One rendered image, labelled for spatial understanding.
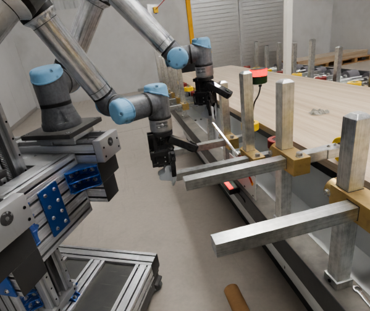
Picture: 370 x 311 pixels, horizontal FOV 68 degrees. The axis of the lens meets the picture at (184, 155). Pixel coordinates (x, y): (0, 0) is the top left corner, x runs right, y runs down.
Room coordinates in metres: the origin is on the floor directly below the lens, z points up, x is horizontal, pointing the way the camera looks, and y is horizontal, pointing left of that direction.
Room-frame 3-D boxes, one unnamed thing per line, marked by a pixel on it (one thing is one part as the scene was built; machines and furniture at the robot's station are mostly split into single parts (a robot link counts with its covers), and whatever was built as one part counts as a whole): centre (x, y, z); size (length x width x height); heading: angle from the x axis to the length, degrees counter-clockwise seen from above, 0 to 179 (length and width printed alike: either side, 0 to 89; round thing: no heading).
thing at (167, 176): (0.86, 0.07, 0.86); 0.06 x 0.03 x 0.09; 99
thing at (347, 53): (8.37, -4.51, 0.23); 2.42 x 0.76 x 0.17; 104
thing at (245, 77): (0.97, -0.25, 0.93); 0.04 x 0.04 x 0.48; 9
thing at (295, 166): (0.70, -0.29, 0.95); 0.14 x 0.06 x 0.05; 9
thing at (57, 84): (1.09, 0.47, 1.21); 0.13 x 0.12 x 0.14; 177
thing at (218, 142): (1.17, -0.12, 0.84); 0.44 x 0.03 x 0.04; 99
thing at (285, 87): (0.73, -0.29, 0.93); 0.04 x 0.04 x 0.48; 9
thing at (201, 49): (1.19, -0.13, 1.24); 0.09 x 0.08 x 0.11; 87
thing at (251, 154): (0.95, -0.26, 0.85); 0.14 x 0.06 x 0.05; 9
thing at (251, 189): (1.00, -0.22, 0.75); 0.26 x 0.01 x 0.10; 9
